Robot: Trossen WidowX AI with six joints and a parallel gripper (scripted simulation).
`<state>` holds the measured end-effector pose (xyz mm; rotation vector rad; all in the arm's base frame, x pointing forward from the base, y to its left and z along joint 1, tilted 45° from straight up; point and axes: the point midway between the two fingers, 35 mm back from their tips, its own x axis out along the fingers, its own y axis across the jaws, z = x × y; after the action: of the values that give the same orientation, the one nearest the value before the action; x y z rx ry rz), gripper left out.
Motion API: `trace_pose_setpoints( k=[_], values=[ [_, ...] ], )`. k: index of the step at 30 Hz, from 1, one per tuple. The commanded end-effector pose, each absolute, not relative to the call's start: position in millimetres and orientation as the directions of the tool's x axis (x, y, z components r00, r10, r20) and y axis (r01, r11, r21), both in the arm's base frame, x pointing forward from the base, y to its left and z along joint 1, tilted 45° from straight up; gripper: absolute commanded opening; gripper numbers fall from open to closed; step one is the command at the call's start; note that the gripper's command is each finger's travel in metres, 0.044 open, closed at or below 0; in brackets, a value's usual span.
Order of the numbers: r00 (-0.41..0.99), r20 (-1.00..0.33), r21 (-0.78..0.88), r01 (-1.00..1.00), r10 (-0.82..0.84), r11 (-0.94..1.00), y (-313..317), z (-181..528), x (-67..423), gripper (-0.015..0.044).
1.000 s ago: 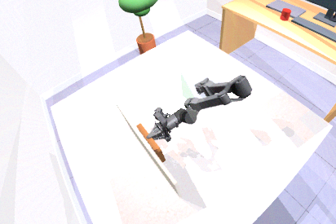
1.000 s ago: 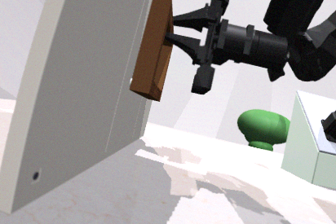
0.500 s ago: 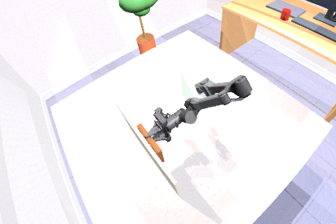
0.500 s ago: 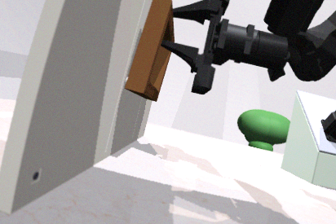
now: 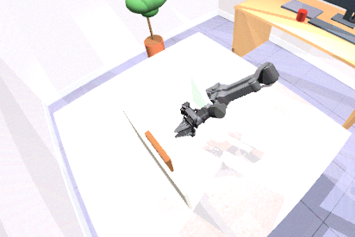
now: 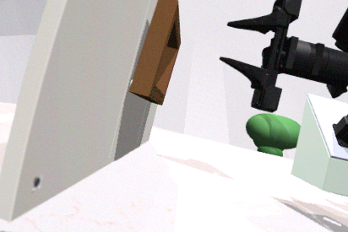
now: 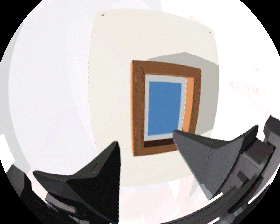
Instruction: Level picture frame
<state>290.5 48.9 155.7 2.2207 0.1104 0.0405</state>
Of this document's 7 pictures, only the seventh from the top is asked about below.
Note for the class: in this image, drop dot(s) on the wooden picture frame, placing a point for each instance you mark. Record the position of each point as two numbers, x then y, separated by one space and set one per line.
165 97

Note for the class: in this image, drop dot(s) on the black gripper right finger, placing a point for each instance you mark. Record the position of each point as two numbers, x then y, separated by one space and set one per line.
211 160

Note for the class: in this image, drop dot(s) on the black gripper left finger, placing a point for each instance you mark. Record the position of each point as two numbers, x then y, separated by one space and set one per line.
96 185

